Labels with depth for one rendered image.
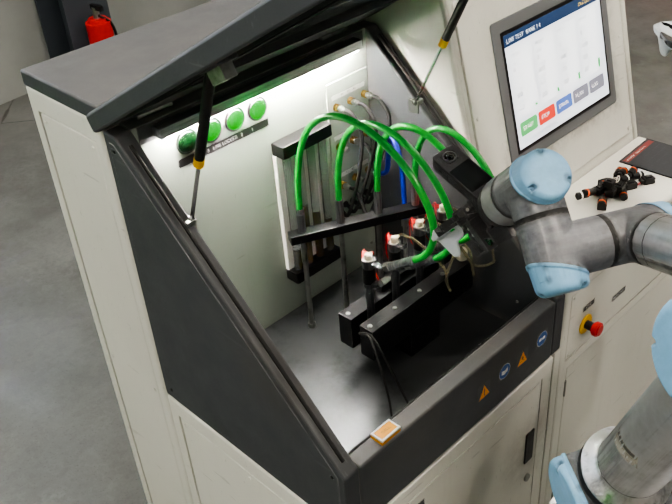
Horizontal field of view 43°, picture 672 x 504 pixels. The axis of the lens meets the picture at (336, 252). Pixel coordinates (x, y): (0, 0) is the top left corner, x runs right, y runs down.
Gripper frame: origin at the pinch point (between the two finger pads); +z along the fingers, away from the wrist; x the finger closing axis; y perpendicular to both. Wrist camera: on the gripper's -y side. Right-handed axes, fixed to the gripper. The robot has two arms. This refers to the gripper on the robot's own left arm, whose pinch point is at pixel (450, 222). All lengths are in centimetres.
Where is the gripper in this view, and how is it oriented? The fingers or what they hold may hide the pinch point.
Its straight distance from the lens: 148.2
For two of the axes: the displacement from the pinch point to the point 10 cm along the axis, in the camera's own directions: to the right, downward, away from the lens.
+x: 8.0, -5.3, 2.8
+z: -2.0, 2.0, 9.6
